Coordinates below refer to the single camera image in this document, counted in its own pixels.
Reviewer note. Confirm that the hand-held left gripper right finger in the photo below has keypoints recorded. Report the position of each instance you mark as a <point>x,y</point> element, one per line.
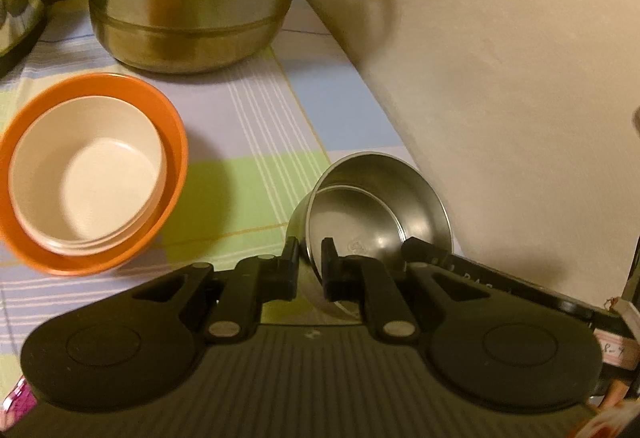
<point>328,268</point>

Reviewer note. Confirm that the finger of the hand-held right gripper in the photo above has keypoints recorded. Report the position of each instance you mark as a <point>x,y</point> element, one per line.
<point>525,285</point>

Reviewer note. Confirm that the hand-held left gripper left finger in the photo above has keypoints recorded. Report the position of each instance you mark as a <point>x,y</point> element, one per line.
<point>292,268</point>

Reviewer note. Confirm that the small stainless steel bowl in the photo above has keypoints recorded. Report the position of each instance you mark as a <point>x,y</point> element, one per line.
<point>390,198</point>

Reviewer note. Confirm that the orange plastic bowl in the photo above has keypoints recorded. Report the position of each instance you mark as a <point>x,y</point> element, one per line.
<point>172,143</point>

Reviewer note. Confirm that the cream plastic bowl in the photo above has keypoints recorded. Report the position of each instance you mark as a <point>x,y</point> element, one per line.
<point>95,173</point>

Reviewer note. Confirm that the large pink glass bowl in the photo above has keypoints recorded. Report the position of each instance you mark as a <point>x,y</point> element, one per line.
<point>15,400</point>

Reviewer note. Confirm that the plaid tablecloth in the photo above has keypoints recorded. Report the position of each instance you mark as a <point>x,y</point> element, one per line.
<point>260,128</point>

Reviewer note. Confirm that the stainless steel kettle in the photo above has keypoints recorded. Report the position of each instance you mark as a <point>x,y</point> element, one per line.
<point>17,3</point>

